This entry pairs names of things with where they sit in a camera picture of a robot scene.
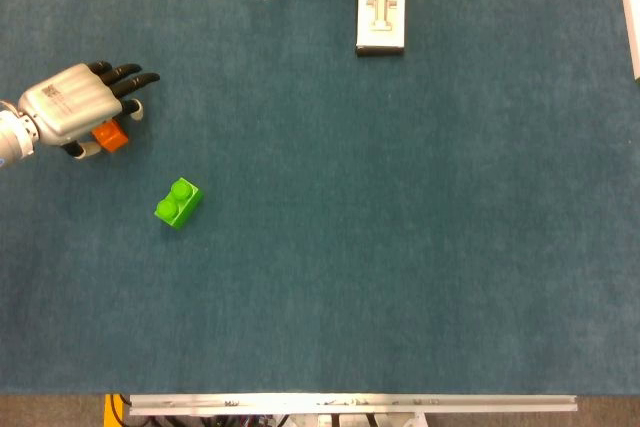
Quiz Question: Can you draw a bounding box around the orange toy brick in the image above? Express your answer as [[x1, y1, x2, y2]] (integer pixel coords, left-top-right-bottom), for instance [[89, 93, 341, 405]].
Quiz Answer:
[[91, 119, 130, 153]]

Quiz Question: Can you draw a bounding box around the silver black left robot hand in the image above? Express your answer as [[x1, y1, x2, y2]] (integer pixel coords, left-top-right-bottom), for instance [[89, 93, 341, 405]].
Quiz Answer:
[[17, 61, 162, 161]]

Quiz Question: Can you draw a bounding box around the blue felt table cloth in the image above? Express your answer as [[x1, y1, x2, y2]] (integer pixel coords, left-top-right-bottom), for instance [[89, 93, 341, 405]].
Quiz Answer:
[[0, 0, 640, 396]]

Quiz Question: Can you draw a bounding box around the aluminium rail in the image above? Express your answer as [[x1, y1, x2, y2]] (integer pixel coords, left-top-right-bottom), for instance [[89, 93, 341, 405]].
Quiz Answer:
[[128, 393, 579, 417]]

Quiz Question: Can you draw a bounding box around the white box black base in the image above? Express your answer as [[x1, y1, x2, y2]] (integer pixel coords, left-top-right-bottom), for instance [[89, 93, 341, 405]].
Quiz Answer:
[[355, 0, 407, 58]]

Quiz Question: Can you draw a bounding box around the yellow frame piece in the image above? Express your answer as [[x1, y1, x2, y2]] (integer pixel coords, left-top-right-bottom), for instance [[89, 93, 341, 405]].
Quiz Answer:
[[103, 393, 132, 427]]

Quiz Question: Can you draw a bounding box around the green toy brick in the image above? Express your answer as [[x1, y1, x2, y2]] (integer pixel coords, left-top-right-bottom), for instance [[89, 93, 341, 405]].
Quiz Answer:
[[153, 176, 204, 232]]

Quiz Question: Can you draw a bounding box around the flat white green box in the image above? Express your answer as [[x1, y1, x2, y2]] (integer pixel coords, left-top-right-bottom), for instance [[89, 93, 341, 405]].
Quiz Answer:
[[615, 0, 640, 82]]

